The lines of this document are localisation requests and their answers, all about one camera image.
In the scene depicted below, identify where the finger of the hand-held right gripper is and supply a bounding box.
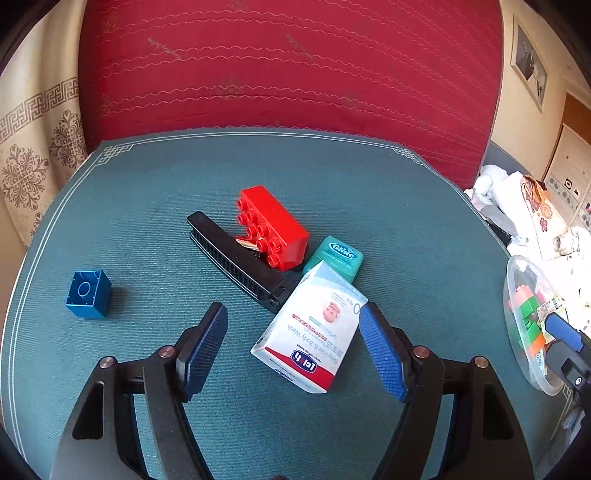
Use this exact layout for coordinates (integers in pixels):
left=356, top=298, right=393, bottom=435
left=544, top=314, right=591, bottom=404

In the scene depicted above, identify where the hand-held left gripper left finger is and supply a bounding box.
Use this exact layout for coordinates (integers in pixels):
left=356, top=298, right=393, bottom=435
left=50, top=302, right=229, bottom=480

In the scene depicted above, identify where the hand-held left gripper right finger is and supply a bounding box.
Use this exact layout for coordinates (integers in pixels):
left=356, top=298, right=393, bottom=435
left=359, top=302, right=536, bottom=480

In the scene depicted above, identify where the pink and green toy block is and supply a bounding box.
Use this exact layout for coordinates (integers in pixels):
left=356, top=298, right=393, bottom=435
left=508, top=285, right=543, bottom=320

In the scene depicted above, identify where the clear plastic container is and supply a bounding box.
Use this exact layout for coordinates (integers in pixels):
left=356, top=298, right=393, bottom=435
left=503, top=255, right=574, bottom=396

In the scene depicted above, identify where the white carton with red band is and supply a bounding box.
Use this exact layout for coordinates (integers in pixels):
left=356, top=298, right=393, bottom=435
left=250, top=261, right=369, bottom=394

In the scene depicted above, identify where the black folding comb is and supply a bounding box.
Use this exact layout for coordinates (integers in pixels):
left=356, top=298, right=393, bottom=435
left=187, top=211, right=286, bottom=311

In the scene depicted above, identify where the teal dental floss case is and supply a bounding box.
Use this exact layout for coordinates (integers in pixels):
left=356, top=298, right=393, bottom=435
left=302, top=236, right=364, bottom=283

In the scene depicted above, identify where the small red orange packet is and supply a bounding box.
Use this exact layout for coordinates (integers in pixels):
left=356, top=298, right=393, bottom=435
left=235, top=235, right=264, bottom=256

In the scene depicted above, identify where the blue toy building block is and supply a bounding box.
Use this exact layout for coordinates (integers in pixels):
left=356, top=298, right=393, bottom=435
left=65, top=271, right=113, bottom=320

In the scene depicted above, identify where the red toy building block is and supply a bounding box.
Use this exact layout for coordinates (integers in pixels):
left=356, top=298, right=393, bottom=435
left=235, top=185, right=309, bottom=271

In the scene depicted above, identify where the teal desktop mat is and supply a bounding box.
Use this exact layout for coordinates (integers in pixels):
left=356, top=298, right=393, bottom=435
left=0, top=129, right=573, bottom=480

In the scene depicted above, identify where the dark grey cloth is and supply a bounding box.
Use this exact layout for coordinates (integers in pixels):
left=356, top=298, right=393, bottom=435
left=482, top=208, right=518, bottom=245

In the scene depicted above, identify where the floral printed cloth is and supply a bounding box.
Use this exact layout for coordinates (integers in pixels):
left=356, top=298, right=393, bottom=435
left=519, top=174, right=571, bottom=259

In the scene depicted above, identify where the white crumpled cloth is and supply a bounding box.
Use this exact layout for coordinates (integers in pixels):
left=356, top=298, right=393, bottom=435
left=464, top=164, right=522, bottom=245

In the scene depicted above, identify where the wooden cabinet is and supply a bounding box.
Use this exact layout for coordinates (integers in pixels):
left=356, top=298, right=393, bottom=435
left=542, top=92, right=591, bottom=227

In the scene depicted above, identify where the grey blue seat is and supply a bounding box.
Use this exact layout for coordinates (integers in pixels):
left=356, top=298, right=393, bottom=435
left=485, top=141, right=525, bottom=178

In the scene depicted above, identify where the beige patterned curtain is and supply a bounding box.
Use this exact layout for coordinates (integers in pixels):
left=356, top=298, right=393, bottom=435
left=0, top=28, right=88, bottom=247

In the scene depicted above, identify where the red quilted cushion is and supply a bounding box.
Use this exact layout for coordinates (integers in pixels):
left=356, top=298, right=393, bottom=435
left=78, top=0, right=504, bottom=191

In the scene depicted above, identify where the framed wall picture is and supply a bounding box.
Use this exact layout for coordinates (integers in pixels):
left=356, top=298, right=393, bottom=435
left=510, top=14, right=549, bottom=112

